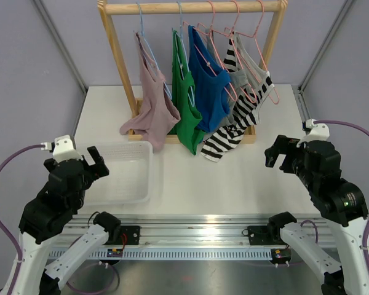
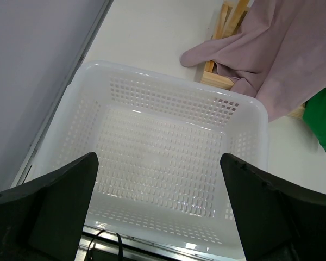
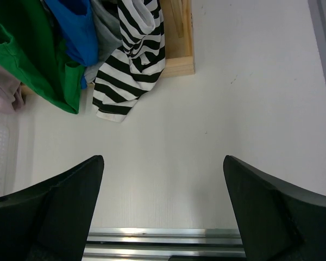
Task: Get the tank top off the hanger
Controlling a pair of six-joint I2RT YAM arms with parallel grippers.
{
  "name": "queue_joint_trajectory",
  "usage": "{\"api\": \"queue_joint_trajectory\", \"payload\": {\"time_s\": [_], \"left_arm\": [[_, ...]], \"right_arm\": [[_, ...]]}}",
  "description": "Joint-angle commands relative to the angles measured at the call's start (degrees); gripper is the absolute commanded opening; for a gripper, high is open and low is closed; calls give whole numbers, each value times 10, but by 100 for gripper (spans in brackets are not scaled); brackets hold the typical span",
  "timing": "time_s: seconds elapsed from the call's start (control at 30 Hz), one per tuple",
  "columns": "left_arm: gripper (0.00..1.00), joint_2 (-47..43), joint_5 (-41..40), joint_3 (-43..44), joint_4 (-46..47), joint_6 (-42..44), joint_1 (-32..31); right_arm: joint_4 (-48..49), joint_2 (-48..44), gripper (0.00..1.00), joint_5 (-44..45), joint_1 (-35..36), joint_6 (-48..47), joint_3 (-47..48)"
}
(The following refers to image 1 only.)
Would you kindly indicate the light blue wire hanger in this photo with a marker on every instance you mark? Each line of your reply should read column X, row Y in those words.
column 150, row 55

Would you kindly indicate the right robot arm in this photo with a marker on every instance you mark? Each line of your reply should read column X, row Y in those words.
column 341, row 203

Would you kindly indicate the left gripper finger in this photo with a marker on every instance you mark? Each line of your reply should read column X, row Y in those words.
column 94, row 157
column 100, row 171

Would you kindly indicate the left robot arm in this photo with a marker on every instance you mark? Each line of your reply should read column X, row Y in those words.
column 43, row 220

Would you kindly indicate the white plastic basket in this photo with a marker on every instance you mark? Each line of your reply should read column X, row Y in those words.
column 129, row 181

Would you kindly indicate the white slotted cable duct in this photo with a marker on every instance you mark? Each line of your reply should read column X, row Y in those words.
column 182, row 254

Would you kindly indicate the wooden clothes rack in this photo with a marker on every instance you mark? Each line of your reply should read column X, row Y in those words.
column 107, row 10

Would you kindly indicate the mauve tank top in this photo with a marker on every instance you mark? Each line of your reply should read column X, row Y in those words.
column 157, row 114

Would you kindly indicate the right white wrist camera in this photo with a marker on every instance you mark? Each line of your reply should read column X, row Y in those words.
column 314, row 132

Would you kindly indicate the pink hanger under striped top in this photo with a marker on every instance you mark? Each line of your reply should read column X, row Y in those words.
column 273, row 32

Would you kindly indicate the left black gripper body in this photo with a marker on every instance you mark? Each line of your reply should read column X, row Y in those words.
column 90, row 171

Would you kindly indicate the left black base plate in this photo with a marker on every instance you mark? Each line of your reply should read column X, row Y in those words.
column 128, row 234

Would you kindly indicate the black white striped tank top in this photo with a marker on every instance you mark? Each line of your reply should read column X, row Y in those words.
column 227, row 138

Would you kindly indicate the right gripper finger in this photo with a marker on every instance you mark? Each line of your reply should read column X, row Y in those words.
column 271, row 155
column 281, row 145

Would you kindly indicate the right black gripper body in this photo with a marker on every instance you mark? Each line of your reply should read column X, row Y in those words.
column 297, row 155

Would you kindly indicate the blue tank top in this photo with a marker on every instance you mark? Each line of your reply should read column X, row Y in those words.
column 210, row 97

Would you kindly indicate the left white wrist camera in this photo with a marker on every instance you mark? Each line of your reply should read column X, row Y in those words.
column 63, row 148

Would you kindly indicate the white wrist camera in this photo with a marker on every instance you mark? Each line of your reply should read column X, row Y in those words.
column 63, row 148
column 314, row 132

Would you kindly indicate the pink hanger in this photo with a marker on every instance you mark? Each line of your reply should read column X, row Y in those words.
column 208, row 36
column 229, row 34
column 273, row 32

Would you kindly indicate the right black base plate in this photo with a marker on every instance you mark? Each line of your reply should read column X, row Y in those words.
column 262, row 236

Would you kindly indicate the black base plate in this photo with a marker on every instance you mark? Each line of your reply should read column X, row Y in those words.
column 262, row 236
column 128, row 234

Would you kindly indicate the grey tank top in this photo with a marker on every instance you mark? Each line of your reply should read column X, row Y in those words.
column 251, row 83

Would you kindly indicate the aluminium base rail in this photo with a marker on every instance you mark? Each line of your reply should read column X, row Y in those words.
column 191, row 231

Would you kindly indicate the green tank top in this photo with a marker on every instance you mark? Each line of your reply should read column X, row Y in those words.
column 183, row 98

